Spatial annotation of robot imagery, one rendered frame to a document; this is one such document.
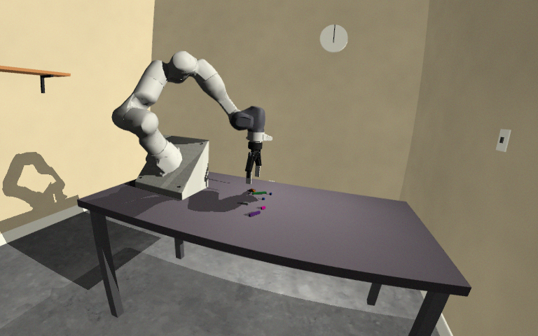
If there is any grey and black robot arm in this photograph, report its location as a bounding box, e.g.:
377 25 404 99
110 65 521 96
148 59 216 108
111 51 273 176

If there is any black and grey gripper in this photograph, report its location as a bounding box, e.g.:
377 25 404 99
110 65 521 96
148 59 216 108
245 141 263 184

